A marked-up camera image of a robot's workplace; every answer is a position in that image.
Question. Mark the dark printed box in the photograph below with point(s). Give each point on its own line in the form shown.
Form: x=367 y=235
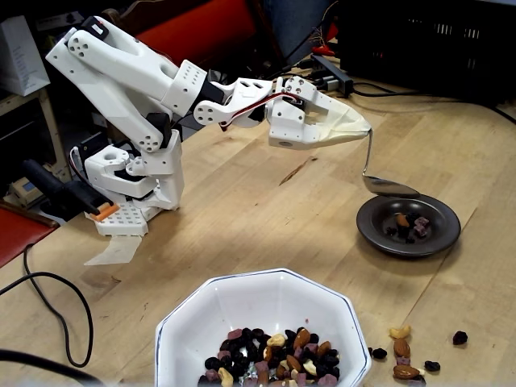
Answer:
x=56 y=20

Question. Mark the trail mix heap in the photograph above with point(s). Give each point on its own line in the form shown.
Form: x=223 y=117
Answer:
x=282 y=359

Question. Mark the bent metal spoon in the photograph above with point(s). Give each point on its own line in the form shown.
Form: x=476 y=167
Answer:
x=389 y=188

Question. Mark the cream wooden shelf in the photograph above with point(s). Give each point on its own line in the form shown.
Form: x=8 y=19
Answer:
x=16 y=102

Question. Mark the black plastic crate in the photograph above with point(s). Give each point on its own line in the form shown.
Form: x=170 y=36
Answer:
x=403 y=52

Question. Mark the blue grey panel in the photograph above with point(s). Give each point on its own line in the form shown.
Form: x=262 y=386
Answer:
x=298 y=24

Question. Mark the beige masking tape wrap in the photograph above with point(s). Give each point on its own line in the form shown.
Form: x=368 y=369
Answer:
x=346 y=125

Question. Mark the dark raisin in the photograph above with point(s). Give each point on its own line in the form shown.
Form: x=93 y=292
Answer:
x=432 y=366
x=460 y=338
x=379 y=354

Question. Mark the pale cashew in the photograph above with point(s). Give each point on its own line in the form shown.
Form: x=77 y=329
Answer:
x=399 y=333

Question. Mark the black clamp with orange pad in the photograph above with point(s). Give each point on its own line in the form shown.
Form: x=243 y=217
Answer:
x=76 y=193

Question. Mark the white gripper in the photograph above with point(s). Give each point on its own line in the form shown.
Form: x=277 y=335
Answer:
x=296 y=125

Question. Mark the white octagonal bowl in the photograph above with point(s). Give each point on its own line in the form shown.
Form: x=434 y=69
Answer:
x=250 y=306

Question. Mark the small nut bit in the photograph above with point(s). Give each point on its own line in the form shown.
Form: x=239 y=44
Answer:
x=420 y=371

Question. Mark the grey usb hub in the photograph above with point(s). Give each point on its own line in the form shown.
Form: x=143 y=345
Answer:
x=334 y=74

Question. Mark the dark purple candy piece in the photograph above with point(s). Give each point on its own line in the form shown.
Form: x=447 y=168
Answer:
x=419 y=381

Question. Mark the white cardboard box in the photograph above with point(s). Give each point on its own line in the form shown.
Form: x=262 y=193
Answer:
x=22 y=56

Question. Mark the brown almond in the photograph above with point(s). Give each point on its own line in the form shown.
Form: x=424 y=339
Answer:
x=405 y=372
x=402 y=348

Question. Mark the red alligator clip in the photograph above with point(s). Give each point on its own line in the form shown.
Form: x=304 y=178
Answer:
x=324 y=50

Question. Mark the beige masking tape scrap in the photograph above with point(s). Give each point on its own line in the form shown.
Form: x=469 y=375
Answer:
x=117 y=250

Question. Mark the brown round plate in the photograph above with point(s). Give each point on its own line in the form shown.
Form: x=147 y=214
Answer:
x=439 y=238

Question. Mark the red cushioned wooden chair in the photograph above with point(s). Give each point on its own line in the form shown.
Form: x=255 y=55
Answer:
x=209 y=24
x=20 y=238

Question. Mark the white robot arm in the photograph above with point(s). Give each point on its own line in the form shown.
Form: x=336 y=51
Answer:
x=121 y=60

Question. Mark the beige handheld meter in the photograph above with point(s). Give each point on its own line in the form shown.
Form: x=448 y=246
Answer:
x=24 y=191

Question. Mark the small trail mix portion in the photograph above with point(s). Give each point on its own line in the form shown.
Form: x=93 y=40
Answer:
x=402 y=220

